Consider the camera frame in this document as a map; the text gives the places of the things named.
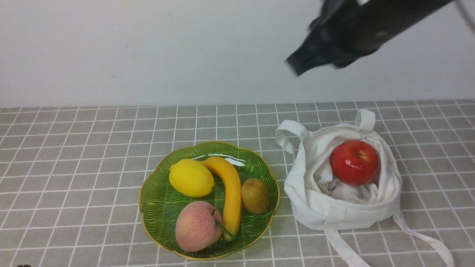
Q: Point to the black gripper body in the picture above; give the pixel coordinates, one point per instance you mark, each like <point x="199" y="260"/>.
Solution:
<point x="344" y="31"/>

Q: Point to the pink peach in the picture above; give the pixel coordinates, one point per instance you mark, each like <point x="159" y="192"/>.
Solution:
<point x="196" y="228"/>

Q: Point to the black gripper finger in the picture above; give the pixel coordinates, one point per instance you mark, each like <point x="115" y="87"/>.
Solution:
<point x="310" y="55"/>

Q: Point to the green glass fruit plate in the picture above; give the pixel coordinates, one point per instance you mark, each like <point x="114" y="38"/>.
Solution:
<point x="160" y="204"/>

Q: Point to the red apple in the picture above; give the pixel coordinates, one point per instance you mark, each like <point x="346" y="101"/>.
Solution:
<point x="355" y="163"/>

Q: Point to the brown kiwi fruit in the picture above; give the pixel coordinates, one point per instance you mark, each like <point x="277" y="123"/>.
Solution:
<point x="255" y="196"/>

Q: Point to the yellow banana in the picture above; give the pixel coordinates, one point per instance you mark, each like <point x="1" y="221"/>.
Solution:
<point x="232" y="211"/>

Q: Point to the white cloth bag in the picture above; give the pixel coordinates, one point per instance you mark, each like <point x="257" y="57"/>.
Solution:
<point x="320" y="201"/>

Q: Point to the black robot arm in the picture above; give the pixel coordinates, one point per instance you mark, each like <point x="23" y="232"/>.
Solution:
<point x="399" y="15"/>

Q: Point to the yellow lemon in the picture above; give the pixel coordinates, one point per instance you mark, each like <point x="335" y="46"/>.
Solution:
<point x="191" y="178"/>

